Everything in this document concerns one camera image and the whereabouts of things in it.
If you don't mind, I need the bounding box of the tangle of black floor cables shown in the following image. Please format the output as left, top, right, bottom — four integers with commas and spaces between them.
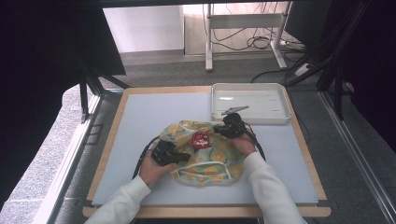
214, 2, 307, 53

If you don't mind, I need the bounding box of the hand-held gripper black cable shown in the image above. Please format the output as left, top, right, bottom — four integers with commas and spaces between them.
132, 135, 161, 180
243, 121, 267, 162

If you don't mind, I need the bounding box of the black metal stand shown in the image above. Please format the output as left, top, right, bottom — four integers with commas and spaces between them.
284, 0, 373, 121
72, 50, 133, 124

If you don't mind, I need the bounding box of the person's left hand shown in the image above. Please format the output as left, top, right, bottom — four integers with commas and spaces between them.
138, 151, 178, 189

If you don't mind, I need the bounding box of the white metal desk frame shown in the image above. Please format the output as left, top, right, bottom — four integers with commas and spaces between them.
204, 2, 292, 73

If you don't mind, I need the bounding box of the dark curtain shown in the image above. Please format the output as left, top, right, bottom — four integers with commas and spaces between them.
0, 0, 127, 210
323, 0, 396, 147

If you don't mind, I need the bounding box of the left hand-held gripper black cable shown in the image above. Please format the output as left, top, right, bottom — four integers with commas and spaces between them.
132, 135, 161, 180

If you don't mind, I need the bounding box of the yellow flowered green cloth bag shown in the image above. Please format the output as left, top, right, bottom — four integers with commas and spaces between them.
156, 119, 248, 188

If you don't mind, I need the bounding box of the aluminium rail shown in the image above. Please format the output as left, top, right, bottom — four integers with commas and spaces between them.
318, 90, 396, 224
32, 92, 105, 224

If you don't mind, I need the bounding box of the right hand-held gripper black cable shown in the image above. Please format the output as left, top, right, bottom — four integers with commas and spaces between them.
243, 121, 267, 162

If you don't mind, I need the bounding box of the white plastic tray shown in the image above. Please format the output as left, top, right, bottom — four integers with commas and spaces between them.
210, 82, 293, 126

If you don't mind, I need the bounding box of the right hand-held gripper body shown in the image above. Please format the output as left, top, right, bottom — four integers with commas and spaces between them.
220, 105, 250, 140

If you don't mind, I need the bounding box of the red round tin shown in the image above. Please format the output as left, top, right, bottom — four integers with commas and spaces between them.
190, 131, 210, 151

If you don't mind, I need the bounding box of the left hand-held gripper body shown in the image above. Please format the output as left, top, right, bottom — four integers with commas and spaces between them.
150, 140, 180, 167

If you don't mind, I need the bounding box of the white power strip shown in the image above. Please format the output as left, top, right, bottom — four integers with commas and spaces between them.
293, 63, 313, 77

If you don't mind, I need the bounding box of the light grey table mat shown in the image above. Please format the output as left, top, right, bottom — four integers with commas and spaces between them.
91, 91, 319, 207

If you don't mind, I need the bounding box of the person's right hand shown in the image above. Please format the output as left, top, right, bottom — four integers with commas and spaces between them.
228, 130, 259, 159

